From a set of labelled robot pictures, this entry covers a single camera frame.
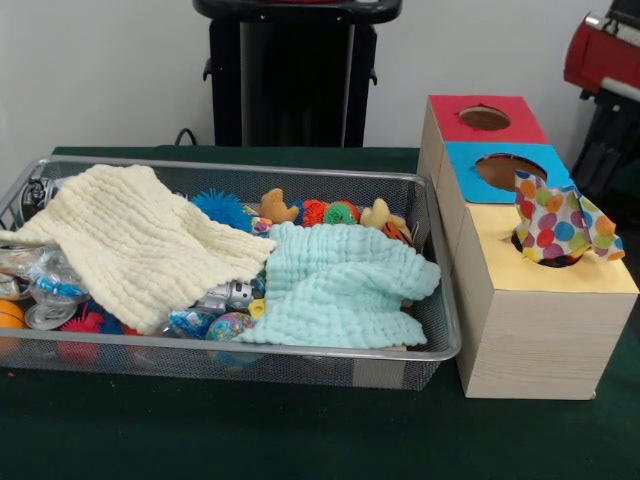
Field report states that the globe print ball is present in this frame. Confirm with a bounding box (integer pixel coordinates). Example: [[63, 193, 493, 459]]
[[205, 312, 257, 344]]

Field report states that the yellow duck plush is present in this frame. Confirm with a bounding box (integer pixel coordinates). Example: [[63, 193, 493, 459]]
[[359, 198, 409, 232]]

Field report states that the wooden box with three holes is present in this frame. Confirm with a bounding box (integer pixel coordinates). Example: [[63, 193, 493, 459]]
[[417, 94, 640, 401]]

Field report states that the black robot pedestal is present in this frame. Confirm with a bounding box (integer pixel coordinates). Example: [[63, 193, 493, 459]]
[[192, 0, 404, 148]]

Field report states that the light blue cloth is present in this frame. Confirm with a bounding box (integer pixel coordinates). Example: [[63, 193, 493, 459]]
[[232, 222, 444, 350]]

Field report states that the silver can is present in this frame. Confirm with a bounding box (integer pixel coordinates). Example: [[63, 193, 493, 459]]
[[24, 302, 80, 330]]

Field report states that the shallow silver mesh bin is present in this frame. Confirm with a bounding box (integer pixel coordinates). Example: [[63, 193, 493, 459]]
[[0, 154, 461, 392]]

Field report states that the small blue spiky ball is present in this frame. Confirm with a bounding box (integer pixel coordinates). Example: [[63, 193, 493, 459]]
[[97, 312, 129, 336]]

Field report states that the pink spiky ball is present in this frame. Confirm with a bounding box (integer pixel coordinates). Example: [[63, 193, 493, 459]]
[[60, 305, 106, 335]]

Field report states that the large blue spiky ball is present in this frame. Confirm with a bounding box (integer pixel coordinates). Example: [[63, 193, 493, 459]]
[[191, 188, 254, 234]]

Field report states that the brown teddy plush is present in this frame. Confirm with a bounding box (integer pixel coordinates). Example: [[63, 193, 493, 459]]
[[258, 188, 301, 225]]

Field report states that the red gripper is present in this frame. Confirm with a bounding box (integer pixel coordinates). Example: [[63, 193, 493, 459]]
[[563, 20, 640, 102]]

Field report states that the tiger plush toy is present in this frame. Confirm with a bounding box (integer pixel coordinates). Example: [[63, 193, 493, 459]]
[[383, 222, 415, 246]]

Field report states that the dark green table cloth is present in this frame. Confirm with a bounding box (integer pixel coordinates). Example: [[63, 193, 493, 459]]
[[0, 144, 640, 480]]

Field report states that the silver toy robot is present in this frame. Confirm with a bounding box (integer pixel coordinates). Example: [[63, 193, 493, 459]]
[[197, 280, 254, 314]]

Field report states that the colourful spiky caterpillar toy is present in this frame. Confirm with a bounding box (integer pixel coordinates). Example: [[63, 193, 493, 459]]
[[292, 199, 361, 226]]

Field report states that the colourful knotted cloth toy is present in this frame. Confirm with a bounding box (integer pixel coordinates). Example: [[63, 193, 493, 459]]
[[510, 168, 627, 269]]

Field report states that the orange ball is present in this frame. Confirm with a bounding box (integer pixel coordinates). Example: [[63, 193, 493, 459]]
[[0, 299, 26, 330]]

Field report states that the cream yellow cloth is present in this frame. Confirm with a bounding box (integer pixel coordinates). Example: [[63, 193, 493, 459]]
[[0, 163, 279, 336]]

